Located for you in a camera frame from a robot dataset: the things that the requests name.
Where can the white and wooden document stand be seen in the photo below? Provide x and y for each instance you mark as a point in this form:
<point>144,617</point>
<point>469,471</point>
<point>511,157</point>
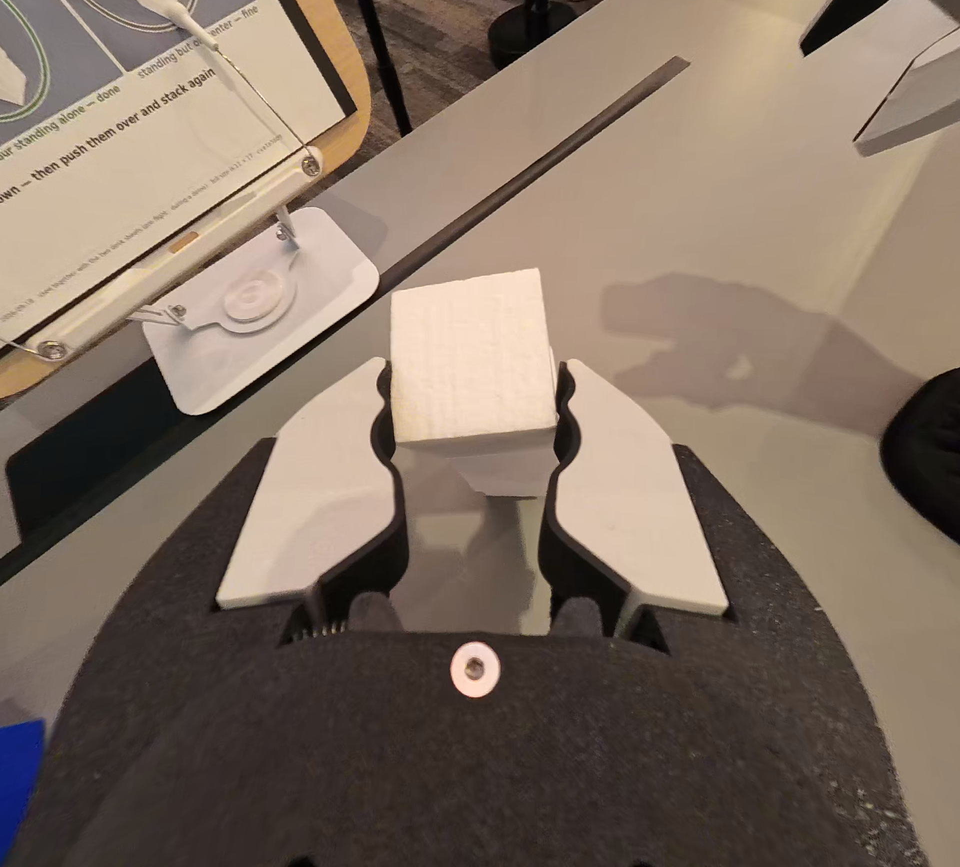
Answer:
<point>225,372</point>

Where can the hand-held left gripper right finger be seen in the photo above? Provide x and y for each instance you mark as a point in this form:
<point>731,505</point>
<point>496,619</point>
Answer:
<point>630,507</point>

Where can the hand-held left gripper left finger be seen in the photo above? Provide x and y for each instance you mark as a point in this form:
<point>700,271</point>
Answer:
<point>315,499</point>

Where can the white hard foam cube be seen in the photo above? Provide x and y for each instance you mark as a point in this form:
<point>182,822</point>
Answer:
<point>510,473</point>
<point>472,357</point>

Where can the printed instruction sheet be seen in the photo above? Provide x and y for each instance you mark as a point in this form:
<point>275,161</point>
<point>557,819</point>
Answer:
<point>150,132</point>

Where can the blue plastic bin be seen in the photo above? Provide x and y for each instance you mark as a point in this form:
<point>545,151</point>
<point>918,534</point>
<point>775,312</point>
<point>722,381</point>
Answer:
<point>19,769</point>

